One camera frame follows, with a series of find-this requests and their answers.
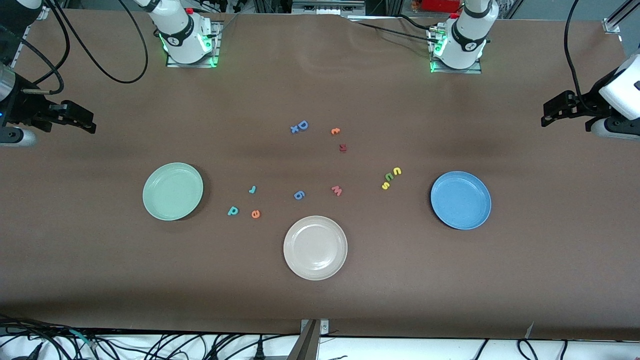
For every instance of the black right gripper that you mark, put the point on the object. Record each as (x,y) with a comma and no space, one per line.
(24,106)

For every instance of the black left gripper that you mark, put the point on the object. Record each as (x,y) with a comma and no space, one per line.
(584,104)

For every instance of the teal letter d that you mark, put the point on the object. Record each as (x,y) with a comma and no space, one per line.
(233,211)

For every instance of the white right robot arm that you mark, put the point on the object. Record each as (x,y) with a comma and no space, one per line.
(180,35)

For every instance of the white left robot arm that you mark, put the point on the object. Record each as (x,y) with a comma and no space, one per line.
(467,40)

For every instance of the aluminium corner profile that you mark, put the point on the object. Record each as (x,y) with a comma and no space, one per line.
(612,22)

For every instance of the green plate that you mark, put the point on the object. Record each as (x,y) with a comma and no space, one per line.
(165,200)

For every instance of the blue plate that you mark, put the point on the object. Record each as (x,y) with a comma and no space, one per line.
(462,210)

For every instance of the red box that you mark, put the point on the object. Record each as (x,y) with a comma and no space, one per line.
(440,5)

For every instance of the white tape scrap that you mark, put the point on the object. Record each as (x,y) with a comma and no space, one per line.
(530,331)

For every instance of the blue letter D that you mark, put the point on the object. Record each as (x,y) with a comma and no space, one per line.
(306,125)

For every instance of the blue digit 6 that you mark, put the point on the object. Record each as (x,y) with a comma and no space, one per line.
(299,195)

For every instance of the pink letter w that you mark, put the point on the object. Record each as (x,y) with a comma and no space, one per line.
(337,191)

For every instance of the grey power strip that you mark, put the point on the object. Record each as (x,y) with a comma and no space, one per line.
(327,7)

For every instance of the beige plate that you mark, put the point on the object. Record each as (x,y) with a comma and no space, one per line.
(315,247)

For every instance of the black power plug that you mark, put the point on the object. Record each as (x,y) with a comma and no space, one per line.
(259,352)

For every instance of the brown table cover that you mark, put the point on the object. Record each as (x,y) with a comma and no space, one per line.
(320,300)

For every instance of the aluminium support beam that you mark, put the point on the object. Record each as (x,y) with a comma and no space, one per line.
(305,347)

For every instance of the aluminium table frame rail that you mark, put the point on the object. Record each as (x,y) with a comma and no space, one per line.
(17,55)

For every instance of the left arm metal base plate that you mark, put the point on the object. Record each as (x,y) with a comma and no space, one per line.
(457,71)

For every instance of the metal table bracket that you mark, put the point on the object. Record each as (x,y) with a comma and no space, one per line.
(324,327)

